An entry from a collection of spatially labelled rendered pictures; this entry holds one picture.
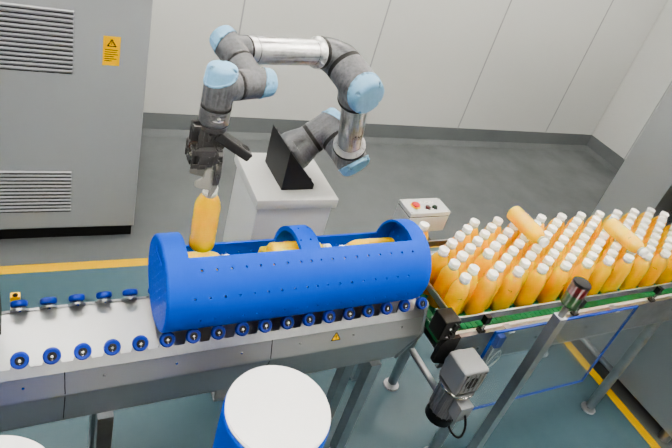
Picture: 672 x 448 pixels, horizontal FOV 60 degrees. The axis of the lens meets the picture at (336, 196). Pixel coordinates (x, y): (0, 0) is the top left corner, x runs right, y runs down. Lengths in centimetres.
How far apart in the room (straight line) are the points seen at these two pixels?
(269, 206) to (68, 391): 85
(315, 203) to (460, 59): 345
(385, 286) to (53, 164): 197
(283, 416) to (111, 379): 53
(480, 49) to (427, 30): 62
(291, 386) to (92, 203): 206
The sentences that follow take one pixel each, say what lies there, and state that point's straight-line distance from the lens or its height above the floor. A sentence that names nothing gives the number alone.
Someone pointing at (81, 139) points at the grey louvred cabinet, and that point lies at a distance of 321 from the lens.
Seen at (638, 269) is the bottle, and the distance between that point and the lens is 288.
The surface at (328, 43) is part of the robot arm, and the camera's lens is 175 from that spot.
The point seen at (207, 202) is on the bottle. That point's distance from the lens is 159.
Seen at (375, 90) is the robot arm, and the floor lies 169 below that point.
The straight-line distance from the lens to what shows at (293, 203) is 211.
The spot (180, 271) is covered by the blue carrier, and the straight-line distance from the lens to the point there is 164.
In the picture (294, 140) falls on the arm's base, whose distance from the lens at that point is 211.
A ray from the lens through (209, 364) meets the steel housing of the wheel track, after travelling 188.
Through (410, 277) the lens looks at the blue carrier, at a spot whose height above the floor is 114.
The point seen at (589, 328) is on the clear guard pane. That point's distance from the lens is 268.
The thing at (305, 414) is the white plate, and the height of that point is 104.
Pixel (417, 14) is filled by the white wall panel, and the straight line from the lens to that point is 497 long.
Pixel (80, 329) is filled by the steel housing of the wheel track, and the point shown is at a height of 93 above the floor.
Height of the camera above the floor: 231
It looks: 32 degrees down
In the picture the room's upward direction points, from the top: 17 degrees clockwise
